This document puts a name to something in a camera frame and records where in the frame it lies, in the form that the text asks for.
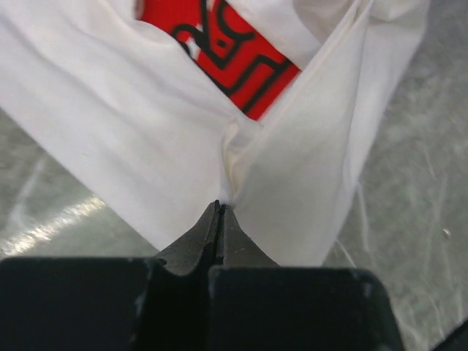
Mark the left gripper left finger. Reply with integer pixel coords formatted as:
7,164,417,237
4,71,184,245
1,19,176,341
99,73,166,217
1,202,219,350

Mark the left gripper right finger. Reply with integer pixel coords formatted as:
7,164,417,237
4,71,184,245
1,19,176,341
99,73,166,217
206,207,404,350

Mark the white t-shirt red print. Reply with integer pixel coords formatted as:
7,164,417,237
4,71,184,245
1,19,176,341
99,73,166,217
1,1,429,265

